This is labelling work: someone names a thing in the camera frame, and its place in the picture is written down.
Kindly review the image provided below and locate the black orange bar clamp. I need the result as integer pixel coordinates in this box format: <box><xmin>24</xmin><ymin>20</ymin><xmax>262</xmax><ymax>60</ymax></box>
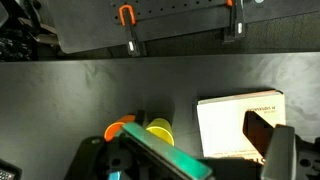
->
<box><xmin>222</xmin><ymin>0</ymin><xmax>248</xmax><ymax>45</ymax></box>
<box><xmin>118</xmin><ymin>3</ymin><xmax>148</xmax><ymax>58</ymax></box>

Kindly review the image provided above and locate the orange plastic cup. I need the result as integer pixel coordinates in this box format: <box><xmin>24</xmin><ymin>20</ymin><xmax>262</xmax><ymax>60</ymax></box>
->
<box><xmin>103</xmin><ymin>114</ymin><xmax>137</xmax><ymax>143</ymax></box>

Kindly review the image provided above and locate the black patterned fabric bag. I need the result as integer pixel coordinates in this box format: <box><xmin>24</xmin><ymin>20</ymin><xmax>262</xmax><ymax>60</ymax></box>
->
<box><xmin>0</xmin><ymin>28</ymin><xmax>34</xmax><ymax>62</ymax></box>

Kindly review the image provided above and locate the Intelligent Robotic Systems book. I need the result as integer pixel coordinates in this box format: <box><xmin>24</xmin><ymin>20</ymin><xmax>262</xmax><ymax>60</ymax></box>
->
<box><xmin>195</xmin><ymin>89</ymin><xmax>287</xmax><ymax>166</ymax></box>

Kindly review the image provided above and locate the black remote control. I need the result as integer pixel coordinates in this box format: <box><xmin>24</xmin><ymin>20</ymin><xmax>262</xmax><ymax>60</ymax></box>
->
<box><xmin>0</xmin><ymin>159</ymin><xmax>23</xmax><ymax>180</ymax></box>

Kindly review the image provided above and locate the black perforated mounting board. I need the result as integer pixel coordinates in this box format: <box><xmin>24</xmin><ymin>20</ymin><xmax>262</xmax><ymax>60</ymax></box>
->
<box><xmin>46</xmin><ymin>0</ymin><xmax>320</xmax><ymax>55</ymax></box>

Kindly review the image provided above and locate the yellow plastic cup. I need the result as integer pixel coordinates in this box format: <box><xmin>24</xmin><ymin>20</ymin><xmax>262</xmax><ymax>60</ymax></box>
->
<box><xmin>145</xmin><ymin>117</ymin><xmax>175</xmax><ymax>147</ymax></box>

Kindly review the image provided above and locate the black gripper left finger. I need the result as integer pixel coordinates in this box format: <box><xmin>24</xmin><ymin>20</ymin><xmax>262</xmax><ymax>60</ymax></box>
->
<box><xmin>64</xmin><ymin>121</ymin><xmax>214</xmax><ymax>180</ymax></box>

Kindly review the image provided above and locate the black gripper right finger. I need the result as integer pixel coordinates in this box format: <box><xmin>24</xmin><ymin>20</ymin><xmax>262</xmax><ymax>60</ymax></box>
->
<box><xmin>260</xmin><ymin>123</ymin><xmax>320</xmax><ymax>180</ymax></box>

